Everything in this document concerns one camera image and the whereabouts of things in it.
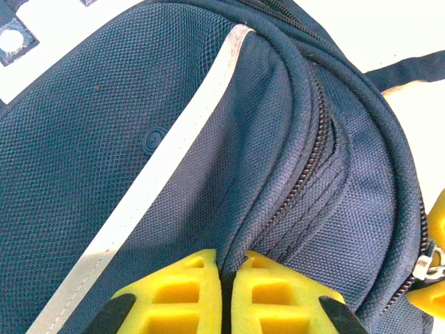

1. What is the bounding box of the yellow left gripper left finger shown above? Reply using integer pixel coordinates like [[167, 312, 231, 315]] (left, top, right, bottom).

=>
[[82, 248, 223, 334]]

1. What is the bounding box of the navy blue backpack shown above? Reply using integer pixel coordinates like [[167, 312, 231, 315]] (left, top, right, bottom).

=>
[[0, 0, 445, 334]]

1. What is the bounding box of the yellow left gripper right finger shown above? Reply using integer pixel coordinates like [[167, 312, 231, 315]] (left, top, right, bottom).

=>
[[230, 250, 370, 334]]

